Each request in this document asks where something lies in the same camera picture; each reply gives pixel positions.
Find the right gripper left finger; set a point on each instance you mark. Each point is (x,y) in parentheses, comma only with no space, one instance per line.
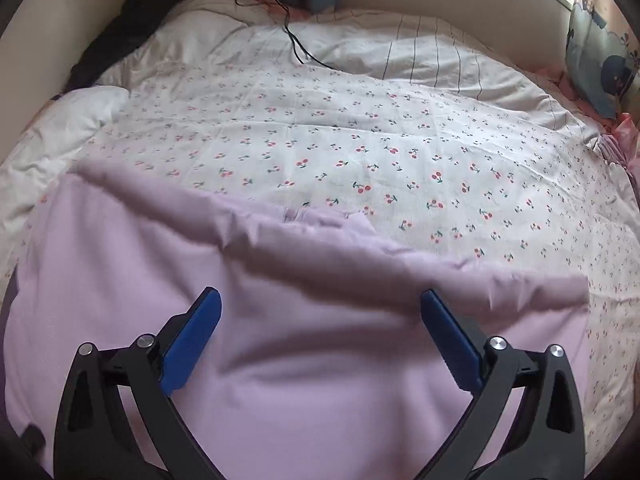
(116,418)

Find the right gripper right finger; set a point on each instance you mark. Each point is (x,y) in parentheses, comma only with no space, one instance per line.
(524,420)

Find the lilac purple jacket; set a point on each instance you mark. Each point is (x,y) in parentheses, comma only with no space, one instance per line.
(320,367)

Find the black clothing pile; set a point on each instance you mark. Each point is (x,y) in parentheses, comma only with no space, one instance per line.
(136,22)

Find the cherry print bed quilt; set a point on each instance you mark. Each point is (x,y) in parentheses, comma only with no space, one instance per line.
(441,143)

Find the pink ruffled cloth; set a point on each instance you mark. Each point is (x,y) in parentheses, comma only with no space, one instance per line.
(619,144)

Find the blue cartoon curtain right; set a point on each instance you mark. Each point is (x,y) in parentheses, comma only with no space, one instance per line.
(602,57)

